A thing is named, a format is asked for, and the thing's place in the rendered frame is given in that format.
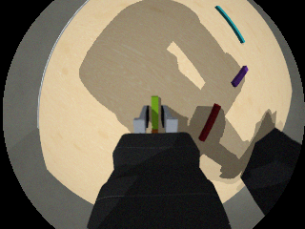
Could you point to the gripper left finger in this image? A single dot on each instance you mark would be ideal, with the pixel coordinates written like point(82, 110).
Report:
point(141, 123)

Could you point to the dark red rod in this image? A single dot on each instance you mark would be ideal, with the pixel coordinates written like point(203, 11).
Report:
point(211, 119)

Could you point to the turquoise rod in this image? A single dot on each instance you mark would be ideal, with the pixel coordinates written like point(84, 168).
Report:
point(231, 23)

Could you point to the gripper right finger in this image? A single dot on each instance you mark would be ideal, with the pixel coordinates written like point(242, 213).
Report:
point(168, 122)

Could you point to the purple rod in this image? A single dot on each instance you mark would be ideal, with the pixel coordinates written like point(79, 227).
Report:
point(239, 76)

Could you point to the lime green rod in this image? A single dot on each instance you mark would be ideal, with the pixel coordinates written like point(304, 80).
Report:
point(154, 112)

